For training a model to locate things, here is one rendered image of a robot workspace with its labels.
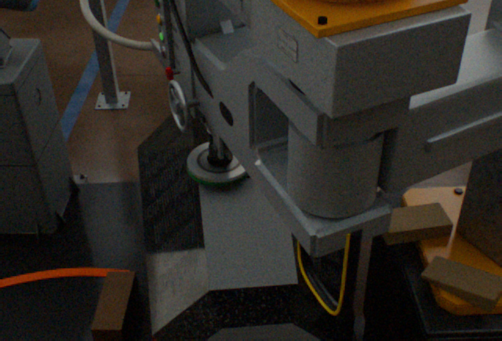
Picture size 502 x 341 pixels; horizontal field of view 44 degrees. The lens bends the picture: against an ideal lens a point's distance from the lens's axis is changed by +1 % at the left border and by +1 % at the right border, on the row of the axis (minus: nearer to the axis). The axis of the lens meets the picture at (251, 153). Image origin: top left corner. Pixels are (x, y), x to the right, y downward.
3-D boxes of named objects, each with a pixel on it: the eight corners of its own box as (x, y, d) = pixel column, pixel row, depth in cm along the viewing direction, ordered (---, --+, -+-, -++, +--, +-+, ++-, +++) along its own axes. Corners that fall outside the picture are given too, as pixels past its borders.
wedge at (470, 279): (504, 290, 171) (508, 278, 168) (490, 313, 165) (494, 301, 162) (435, 256, 181) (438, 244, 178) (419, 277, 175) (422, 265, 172)
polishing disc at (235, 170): (192, 142, 214) (191, 139, 213) (253, 143, 213) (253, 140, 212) (183, 181, 197) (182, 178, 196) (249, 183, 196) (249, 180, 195)
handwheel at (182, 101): (220, 135, 173) (217, 88, 164) (186, 143, 170) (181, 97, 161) (200, 108, 184) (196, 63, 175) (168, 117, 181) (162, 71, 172)
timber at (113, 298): (111, 289, 272) (107, 270, 265) (139, 289, 272) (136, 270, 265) (95, 348, 248) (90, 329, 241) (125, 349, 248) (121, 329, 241)
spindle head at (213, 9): (287, 138, 176) (291, -14, 149) (216, 158, 169) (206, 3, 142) (235, 81, 202) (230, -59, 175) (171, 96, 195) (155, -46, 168)
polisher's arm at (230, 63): (387, 266, 142) (419, 78, 112) (298, 302, 134) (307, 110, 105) (249, 110, 195) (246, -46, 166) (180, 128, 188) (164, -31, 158)
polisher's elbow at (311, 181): (340, 154, 145) (347, 81, 133) (394, 201, 131) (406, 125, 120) (270, 180, 138) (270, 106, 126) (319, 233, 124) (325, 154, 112)
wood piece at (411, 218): (437, 213, 196) (439, 201, 193) (450, 235, 188) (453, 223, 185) (375, 222, 193) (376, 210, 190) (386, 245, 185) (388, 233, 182)
